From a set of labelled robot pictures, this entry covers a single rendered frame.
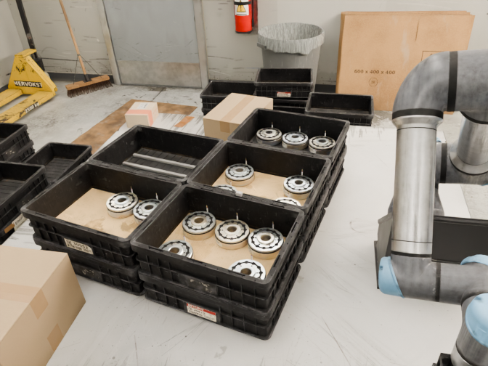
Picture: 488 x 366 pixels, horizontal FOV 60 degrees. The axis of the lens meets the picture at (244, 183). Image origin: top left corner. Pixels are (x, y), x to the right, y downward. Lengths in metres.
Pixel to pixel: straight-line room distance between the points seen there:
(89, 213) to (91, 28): 3.59
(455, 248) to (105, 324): 0.97
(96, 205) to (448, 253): 1.09
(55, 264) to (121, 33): 3.70
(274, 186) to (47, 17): 4.04
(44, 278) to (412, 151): 0.92
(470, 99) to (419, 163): 0.15
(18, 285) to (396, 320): 0.99
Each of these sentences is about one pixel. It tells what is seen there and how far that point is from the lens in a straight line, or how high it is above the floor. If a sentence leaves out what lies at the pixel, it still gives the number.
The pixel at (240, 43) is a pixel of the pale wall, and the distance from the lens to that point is 4.31.
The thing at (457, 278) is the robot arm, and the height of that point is 1.09.
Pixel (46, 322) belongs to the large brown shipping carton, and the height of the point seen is 0.80.
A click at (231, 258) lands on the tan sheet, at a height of 0.83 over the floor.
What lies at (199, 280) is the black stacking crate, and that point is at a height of 0.87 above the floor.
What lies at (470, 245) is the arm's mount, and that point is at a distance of 1.25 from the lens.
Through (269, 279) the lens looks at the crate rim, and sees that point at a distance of 1.01.
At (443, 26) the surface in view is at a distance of 4.04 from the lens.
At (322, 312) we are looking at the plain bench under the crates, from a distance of 1.26.
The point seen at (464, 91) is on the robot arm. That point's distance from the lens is 0.89.
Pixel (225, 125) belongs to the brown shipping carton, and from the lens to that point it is 1.87.
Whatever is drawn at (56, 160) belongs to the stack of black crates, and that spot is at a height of 0.38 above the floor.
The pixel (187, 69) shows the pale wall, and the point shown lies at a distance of 4.53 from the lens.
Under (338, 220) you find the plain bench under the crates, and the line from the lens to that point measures 1.55.
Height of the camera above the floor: 1.68
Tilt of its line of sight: 35 degrees down
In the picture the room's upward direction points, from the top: 3 degrees counter-clockwise
